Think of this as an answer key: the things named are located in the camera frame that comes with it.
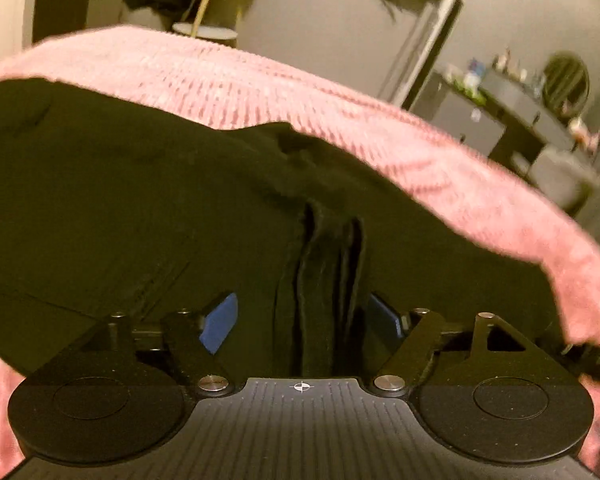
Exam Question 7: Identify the grey bedside cabinet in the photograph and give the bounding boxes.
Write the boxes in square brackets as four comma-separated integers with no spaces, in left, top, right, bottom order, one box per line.
[410,73,505,156]

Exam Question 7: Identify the wooden two-tier side table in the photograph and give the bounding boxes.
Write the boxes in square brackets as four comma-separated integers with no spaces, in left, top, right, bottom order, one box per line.
[171,0,251,47]

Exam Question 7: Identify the pink ribbed bed blanket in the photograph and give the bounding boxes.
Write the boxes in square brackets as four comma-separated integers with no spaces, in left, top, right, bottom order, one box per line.
[0,26,600,478]

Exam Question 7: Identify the black pants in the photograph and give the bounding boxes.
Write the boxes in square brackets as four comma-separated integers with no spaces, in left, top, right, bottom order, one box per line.
[0,79,565,377]

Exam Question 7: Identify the grey vanity desk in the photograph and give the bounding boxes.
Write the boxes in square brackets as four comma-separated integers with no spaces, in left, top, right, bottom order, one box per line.
[479,68,576,162]

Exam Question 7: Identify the blue and white box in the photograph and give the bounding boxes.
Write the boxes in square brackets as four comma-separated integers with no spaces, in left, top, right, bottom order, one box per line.
[463,58,486,90]

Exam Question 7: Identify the round black mirror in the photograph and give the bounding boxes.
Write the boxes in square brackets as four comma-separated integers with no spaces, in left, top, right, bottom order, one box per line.
[542,51,591,115]

